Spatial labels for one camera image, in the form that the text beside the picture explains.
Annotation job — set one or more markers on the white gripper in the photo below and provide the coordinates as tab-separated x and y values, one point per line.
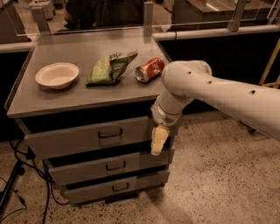
163	117

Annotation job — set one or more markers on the grey top drawer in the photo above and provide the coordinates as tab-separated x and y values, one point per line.
63	142

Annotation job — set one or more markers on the grey drawer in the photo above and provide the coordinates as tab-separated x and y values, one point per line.
63	142
99	164
116	187

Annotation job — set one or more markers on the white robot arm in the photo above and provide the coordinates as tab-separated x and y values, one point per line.
185	81

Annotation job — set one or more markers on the grey drawer cabinet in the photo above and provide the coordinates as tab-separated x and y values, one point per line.
39	109

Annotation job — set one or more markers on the grey middle drawer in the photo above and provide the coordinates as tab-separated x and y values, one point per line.
99	164

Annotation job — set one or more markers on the grey bottom drawer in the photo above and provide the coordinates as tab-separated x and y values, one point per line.
116	187

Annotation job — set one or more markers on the red soda can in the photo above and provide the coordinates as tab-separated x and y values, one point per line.
149	70

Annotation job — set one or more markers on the green chip bag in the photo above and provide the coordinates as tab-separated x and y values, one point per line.
109	68

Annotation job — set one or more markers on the white paper bowl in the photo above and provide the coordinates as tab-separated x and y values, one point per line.
57	75

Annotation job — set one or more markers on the grey metal counter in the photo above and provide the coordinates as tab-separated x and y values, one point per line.
188	15

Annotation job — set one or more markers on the person in dark clothes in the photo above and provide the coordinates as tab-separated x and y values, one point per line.
87	14

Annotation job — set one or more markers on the black tripod leg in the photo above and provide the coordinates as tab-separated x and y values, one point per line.
5	193

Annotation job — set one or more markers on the white railing bar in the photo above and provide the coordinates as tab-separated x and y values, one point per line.
161	36

